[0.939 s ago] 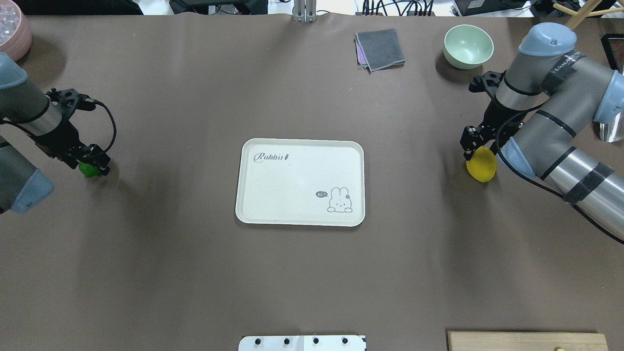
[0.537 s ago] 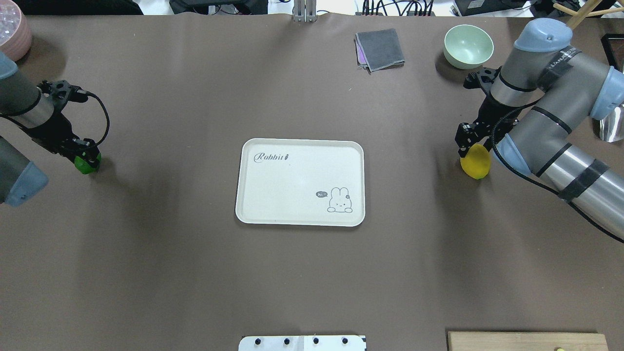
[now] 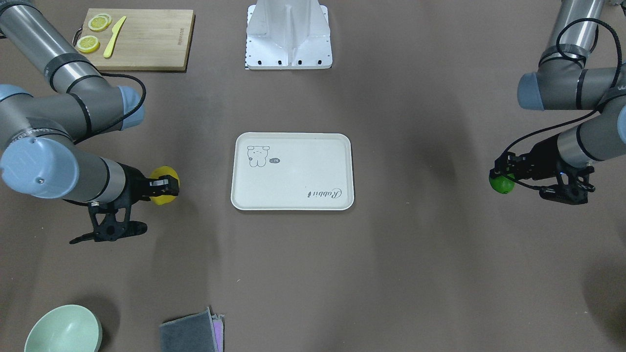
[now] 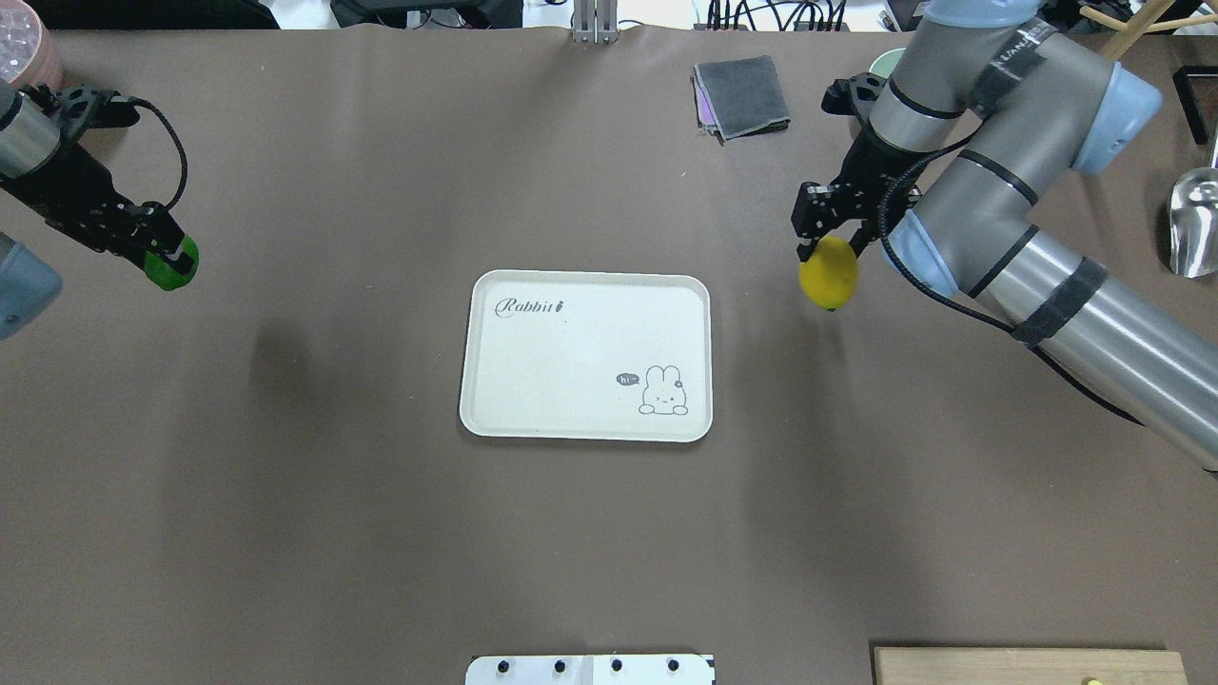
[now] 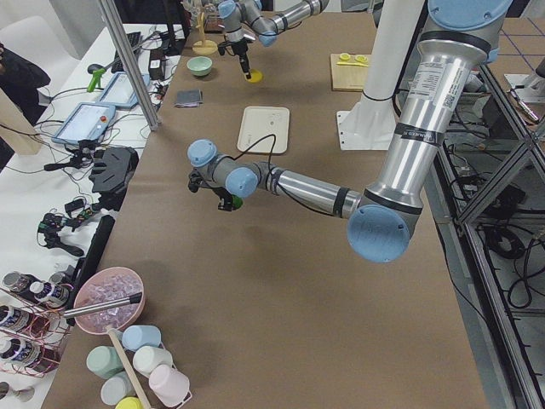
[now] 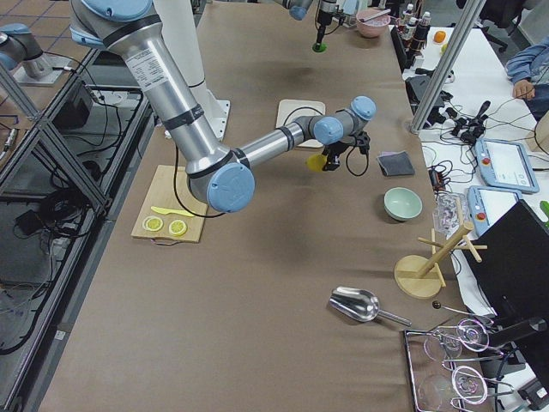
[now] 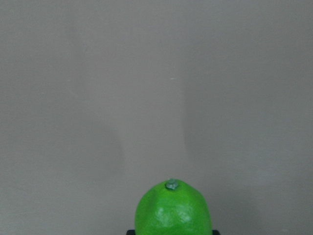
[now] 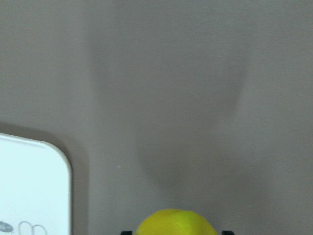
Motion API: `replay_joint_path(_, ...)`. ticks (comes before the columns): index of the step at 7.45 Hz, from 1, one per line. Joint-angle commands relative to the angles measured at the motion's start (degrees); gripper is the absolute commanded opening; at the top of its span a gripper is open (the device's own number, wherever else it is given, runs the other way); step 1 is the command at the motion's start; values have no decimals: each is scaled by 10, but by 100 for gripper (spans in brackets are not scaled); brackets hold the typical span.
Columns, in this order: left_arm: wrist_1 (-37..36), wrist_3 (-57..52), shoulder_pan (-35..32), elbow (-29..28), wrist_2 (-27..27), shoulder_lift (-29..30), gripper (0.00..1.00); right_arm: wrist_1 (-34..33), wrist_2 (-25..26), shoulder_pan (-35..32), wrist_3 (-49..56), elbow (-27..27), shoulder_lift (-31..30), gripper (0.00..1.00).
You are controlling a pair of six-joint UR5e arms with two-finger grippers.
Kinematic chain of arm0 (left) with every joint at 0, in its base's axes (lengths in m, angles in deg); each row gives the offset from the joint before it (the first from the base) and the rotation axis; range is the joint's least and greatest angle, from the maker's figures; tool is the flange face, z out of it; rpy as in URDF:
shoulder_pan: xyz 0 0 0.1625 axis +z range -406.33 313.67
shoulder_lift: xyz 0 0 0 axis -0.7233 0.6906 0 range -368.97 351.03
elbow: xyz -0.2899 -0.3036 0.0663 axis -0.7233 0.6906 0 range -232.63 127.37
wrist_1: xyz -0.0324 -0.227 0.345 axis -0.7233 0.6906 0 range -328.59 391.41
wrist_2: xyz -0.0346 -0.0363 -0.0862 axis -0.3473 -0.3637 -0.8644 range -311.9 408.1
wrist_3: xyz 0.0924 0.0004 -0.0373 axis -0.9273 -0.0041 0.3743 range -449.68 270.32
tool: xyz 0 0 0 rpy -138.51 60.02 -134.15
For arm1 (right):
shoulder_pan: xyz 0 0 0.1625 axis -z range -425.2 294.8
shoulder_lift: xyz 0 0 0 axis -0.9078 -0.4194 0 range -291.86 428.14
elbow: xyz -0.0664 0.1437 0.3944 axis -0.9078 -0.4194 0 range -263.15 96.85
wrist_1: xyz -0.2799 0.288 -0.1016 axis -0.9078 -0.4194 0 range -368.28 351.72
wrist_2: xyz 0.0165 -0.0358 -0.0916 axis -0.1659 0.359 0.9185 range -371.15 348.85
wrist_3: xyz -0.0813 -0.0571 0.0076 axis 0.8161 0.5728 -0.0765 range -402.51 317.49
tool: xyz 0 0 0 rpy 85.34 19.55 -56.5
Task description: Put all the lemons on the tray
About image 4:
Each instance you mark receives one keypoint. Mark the metal scoop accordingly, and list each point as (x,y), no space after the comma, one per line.
(1193,218)

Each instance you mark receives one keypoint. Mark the grey folded cloth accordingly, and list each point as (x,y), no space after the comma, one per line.
(739,98)

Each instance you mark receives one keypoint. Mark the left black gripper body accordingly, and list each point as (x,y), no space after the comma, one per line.
(59,186)

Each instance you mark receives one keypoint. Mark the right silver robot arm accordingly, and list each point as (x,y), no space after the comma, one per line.
(986,109)

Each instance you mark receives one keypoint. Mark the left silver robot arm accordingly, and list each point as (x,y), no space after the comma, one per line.
(30,138)

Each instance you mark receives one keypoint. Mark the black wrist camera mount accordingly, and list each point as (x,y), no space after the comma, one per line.
(77,110)

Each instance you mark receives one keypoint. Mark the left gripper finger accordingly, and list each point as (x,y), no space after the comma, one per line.
(146,261)

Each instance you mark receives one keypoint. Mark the white camera pole stand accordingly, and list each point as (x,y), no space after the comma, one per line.
(661,668)

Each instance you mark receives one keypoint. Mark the cream rabbit tray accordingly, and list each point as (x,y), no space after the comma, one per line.
(558,354)

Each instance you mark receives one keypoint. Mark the yellow lemon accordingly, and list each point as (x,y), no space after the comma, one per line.
(829,277)

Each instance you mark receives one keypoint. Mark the wooden mug tree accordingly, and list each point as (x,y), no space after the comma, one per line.
(1147,20)

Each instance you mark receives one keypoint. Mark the mint green bowl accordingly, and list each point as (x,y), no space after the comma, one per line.
(883,67)

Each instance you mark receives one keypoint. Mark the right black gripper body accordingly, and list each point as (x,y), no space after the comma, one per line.
(870,164)

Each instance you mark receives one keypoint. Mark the aluminium frame post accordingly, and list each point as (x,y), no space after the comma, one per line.
(595,22)

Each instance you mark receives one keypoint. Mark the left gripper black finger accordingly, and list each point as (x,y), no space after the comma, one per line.
(177,260)

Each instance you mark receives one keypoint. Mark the wooden cutting board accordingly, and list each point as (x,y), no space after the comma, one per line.
(970,665)

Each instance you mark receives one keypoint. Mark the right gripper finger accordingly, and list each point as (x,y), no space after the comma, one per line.
(864,236)

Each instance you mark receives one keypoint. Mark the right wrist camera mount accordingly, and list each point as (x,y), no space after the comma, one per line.
(854,96)

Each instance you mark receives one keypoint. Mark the pink bowl of ice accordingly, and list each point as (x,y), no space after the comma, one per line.
(29,55)

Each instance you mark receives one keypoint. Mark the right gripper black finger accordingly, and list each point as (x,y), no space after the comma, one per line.
(806,245)

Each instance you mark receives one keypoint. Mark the green lime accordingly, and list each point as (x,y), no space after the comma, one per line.
(173,271)

